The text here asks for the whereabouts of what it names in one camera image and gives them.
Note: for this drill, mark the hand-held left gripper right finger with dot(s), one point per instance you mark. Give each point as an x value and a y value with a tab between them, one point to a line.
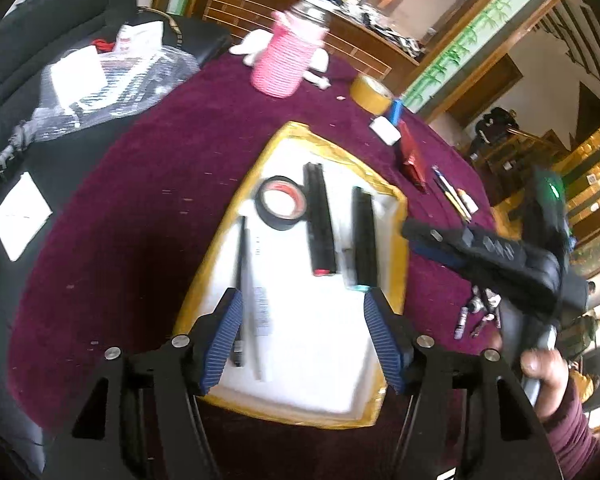
385	345

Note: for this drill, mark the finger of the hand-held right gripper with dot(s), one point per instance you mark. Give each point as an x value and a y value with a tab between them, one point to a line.
430	235

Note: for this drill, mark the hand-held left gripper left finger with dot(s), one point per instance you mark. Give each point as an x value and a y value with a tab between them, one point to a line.
222	340

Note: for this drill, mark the slim white pen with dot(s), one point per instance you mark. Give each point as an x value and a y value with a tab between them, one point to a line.
255	310

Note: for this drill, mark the black marker light-blue caps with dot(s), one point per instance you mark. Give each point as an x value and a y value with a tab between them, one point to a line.
365	235

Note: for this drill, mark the white tray yellow taped rim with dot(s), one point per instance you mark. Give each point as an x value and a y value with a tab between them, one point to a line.
305	340

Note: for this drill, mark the slim black pen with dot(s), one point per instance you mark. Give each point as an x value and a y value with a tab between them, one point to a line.
240	260

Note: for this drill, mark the black marker red caps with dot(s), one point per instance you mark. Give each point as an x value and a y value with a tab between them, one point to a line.
320	220

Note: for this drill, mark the person's right forearm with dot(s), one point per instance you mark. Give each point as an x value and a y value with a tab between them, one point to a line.
570	440

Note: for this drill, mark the person's right hand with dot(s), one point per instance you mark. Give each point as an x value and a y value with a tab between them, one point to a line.
550	380

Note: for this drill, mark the white glue bottle orange cap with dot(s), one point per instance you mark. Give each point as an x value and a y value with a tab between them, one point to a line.
469	201

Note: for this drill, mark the white pen clear tip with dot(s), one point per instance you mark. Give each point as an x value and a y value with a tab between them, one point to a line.
442	182

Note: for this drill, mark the small white bottle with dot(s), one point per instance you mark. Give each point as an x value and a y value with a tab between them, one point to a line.
461	321

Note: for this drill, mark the small black pen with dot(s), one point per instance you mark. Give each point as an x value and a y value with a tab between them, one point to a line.
481	325

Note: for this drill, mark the white eraser block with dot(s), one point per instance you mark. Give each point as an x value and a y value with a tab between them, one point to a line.
386	131

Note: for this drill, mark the blue small pack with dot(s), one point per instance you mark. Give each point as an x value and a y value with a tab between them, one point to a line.
396	111

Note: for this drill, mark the black electrical tape roll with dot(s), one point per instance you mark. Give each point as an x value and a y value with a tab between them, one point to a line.
280	223

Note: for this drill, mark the tan packing tape roll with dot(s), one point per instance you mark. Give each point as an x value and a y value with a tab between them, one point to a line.
370	94

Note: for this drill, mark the bottle in pink knit sleeve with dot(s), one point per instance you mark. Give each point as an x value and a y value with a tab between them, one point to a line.
282	65

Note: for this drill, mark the white notepad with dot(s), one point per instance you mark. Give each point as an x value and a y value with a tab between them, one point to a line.
22	215

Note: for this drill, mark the white plush toy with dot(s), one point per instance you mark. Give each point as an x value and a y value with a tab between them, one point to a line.
250	45

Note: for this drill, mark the wooden desk with clutter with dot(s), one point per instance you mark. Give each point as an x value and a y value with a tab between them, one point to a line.
280	5

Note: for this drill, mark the bubble wrap bag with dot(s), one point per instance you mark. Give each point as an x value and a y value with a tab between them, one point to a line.
130	80

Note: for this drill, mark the white box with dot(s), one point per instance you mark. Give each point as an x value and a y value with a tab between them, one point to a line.
77	75

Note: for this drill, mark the white red packet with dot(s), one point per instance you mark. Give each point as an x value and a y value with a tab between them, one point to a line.
137	37

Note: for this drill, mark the black leather sofa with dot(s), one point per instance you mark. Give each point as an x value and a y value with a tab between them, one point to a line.
55	5

